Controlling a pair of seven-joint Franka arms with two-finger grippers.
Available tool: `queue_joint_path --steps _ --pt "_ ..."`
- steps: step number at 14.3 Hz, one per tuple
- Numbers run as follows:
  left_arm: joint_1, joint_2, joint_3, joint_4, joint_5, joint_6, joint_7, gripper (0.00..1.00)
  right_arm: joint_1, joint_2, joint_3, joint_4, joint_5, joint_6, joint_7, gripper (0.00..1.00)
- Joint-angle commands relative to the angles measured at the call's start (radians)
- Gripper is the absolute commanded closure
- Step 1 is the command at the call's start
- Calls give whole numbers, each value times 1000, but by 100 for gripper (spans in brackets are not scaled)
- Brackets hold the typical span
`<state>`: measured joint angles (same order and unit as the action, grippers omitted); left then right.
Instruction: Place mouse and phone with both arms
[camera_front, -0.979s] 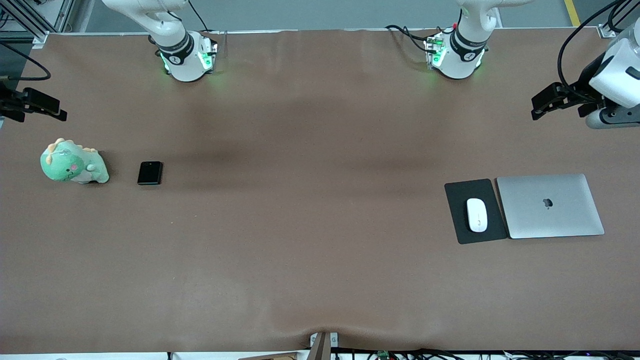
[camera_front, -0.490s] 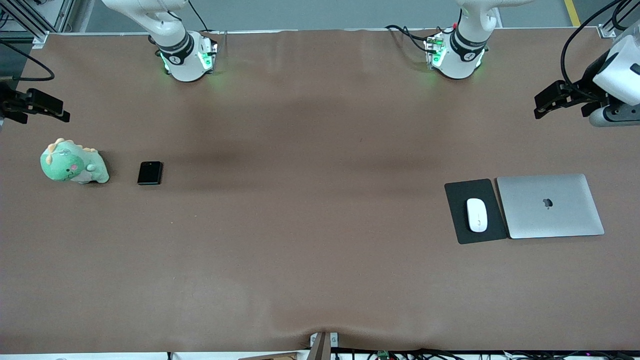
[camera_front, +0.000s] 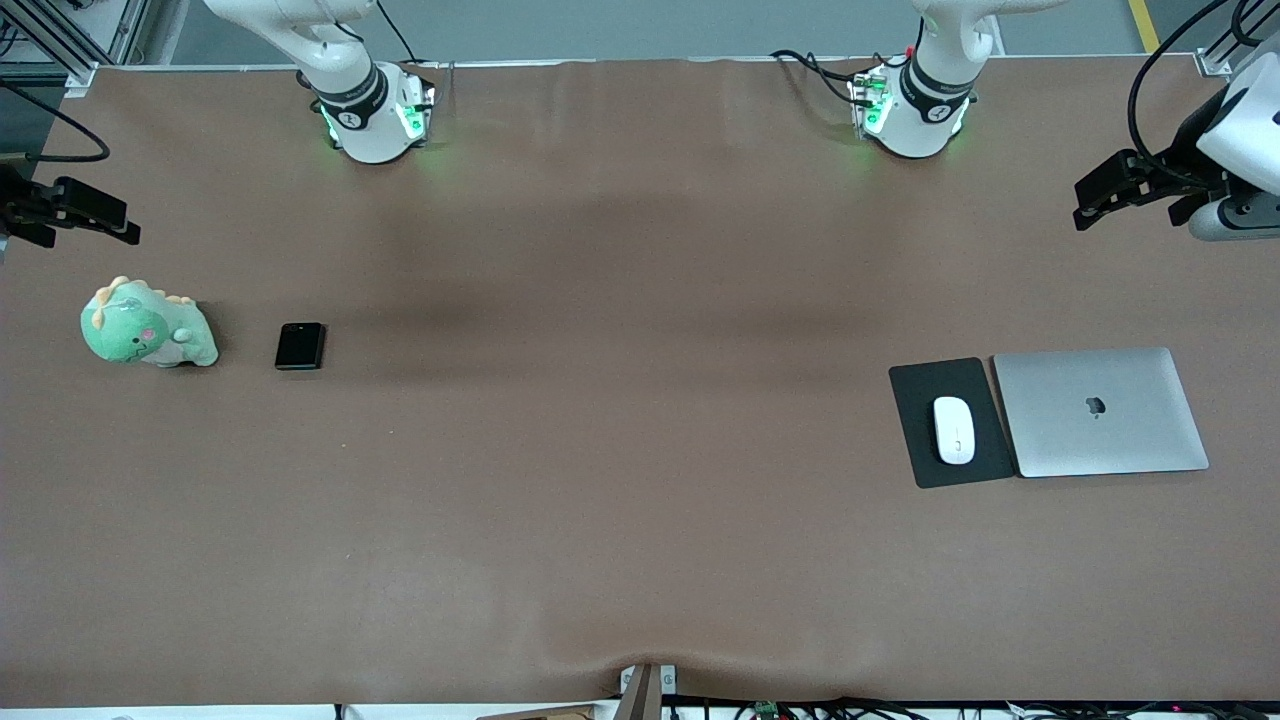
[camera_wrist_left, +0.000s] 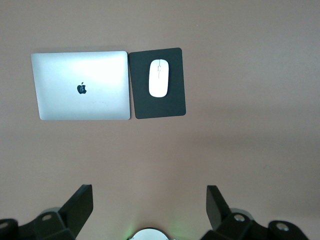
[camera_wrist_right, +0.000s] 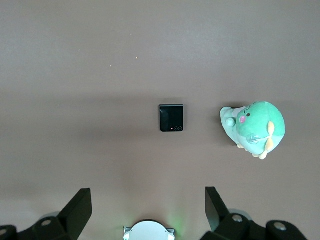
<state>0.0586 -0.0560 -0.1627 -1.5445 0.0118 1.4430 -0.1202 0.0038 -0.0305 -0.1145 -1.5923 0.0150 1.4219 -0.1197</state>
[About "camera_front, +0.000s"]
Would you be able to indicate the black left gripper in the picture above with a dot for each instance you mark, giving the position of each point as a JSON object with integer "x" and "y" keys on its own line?
{"x": 1186, "y": 156}

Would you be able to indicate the black folding phone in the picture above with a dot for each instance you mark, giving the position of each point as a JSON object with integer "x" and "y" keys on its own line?
{"x": 300, "y": 346}

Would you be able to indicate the small green circuit board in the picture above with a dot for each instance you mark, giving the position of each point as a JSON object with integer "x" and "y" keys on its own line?
{"x": 767, "y": 709}

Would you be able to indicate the white computer mouse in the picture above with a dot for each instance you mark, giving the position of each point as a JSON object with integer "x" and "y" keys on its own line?
{"x": 954, "y": 430}

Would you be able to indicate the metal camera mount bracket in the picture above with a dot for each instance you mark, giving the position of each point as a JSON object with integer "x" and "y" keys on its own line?
{"x": 645, "y": 690}

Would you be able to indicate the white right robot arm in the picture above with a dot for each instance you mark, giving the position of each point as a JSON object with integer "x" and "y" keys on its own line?
{"x": 365, "y": 110}

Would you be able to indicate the dark grey mouse pad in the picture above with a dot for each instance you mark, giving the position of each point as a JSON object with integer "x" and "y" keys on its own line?
{"x": 910, "y": 420}

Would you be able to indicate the aluminium frame post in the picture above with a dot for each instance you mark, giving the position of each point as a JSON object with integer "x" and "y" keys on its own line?
{"x": 1213, "y": 62}
{"x": 60, "y": 40}

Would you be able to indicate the silver laptop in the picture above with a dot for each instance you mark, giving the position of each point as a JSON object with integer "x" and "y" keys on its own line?
{"x": 1100, "y": 412}

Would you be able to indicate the brown table cover sheet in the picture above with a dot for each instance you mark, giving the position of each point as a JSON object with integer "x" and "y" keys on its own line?
{"x": 640, "y": 540}

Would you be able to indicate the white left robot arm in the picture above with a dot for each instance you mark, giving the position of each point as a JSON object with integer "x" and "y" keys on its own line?
{"x": 925, "y": 110}

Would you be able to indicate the green plush dinosaur toy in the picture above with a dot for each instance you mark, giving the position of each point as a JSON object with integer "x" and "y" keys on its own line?
{"x": 140, "y": 325}

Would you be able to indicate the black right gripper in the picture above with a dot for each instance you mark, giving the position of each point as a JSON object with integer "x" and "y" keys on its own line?
{"x": 22, "y": 209}

